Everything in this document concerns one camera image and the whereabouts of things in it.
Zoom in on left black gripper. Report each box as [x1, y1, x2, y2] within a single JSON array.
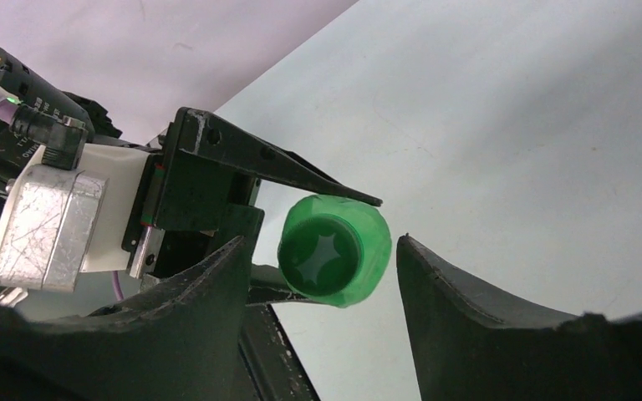
[[139, 107, 382, 400]]

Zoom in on green plastic bottle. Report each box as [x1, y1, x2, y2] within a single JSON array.
[[278, 195, 392, 308]]

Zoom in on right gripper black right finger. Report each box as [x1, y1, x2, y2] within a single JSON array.
[[396, 235, 642, 400]]

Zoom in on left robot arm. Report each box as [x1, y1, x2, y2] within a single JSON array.
[[0, 48, 380, 400]]

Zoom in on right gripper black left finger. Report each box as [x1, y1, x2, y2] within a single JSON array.
[[0, 236, 250, 400]]

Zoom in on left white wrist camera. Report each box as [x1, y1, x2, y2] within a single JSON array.
[[0, 144, 149, 292]]

